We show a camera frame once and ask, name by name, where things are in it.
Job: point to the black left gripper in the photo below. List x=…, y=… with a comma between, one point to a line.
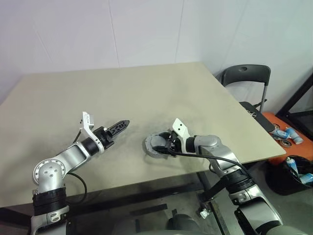
x=105, y=137

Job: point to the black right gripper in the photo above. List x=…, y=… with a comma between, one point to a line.
x=176, y=142

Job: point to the grey gear disc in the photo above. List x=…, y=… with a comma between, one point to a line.
x=156, y=140

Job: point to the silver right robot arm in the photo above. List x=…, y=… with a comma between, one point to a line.
x=212, y=144

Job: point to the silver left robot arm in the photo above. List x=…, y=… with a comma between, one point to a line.
x=71, y=156

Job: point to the black flat strip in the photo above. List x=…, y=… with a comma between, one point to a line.
x=149, y=209

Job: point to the small white connector block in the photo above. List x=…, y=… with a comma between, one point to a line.
x=204, y=214

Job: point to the dark rounded shape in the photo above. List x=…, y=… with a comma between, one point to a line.
x=183, y=225

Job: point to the silver spoked rotor wheel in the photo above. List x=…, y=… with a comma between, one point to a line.
x=254, y=113

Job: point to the black folding chair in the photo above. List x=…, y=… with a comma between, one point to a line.
x=247, y=73

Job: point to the orange stool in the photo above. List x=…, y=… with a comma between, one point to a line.
x=271, y=117

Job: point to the white and blue tube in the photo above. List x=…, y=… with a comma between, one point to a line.
x=281, y=133

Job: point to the black round bearing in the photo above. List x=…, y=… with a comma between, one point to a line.
x=286, y=142

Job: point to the black trash bin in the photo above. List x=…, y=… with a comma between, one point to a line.
x=286, y=186

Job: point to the white blue tube in bin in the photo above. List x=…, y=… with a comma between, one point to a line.
x=292, y=166

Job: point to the blue packet in bin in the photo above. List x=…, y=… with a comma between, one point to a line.
x=306, y=178

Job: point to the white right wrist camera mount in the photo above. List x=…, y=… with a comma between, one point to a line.
x=179, y=128

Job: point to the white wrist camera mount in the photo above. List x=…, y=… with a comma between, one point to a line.
x=179, y=128
x=88, y=132

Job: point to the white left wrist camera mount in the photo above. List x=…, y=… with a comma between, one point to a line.
x=88, y=132

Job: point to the black metal table frame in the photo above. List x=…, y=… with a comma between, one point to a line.
x=146, y=188

